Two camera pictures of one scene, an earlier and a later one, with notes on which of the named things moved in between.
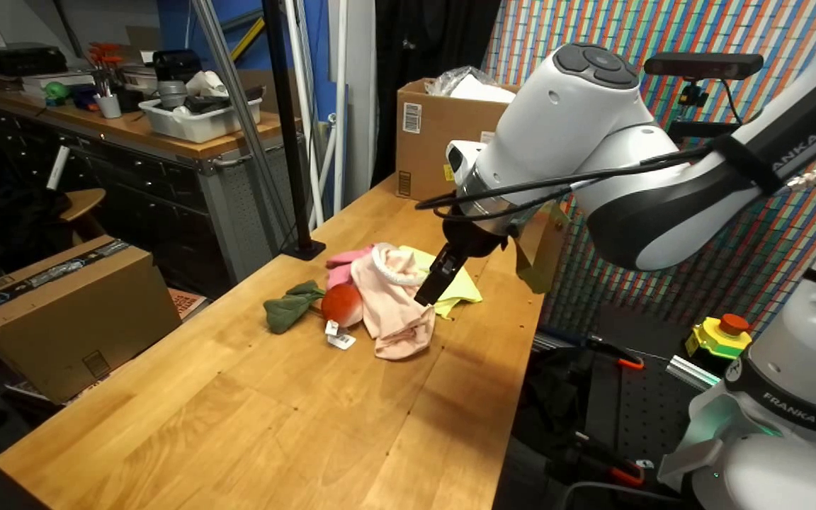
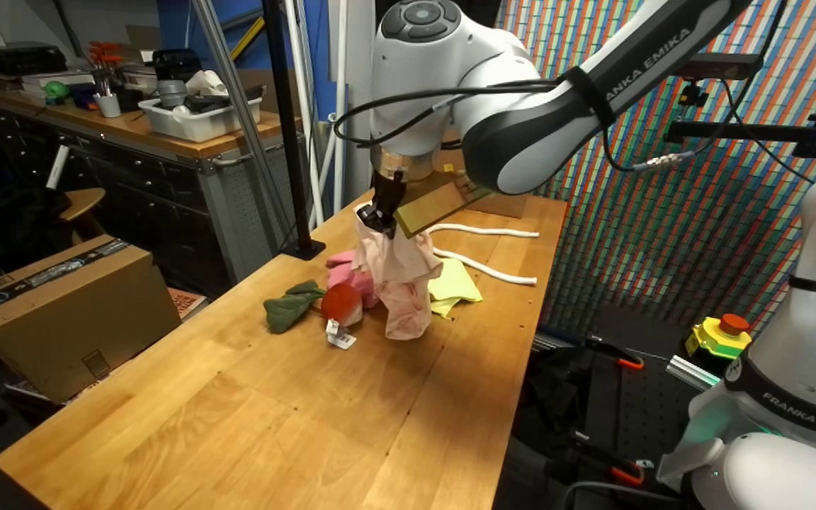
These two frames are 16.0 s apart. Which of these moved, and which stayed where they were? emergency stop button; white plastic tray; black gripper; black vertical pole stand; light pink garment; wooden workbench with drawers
Moved: black gripper; light pink garment
Stayed: black vertical pole stand; white plastic tray; emergency stop button; wooden workbench with drawers
